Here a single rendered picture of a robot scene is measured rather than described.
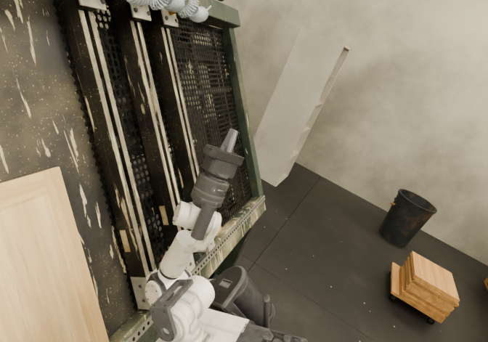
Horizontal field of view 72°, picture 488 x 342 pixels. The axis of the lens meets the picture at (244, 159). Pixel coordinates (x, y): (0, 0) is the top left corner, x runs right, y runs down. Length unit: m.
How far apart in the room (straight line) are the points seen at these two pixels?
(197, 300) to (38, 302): 0.51
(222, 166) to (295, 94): 3.68
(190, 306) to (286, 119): 4.04
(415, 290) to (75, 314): 3.20
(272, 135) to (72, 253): 3.82
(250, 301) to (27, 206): 0.61
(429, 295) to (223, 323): 3.20
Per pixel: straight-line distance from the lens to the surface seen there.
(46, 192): 1.05
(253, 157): 2.23
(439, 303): 3.89
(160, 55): 1.51
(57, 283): 1.09
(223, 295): 0.84
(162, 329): 0.65
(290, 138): 4.59
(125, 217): 1.20
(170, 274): 1.05
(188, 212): 0.90
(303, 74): 4.49
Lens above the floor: 1.91
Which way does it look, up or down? 21 degrees down
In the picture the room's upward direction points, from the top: 23 degrees clockwise
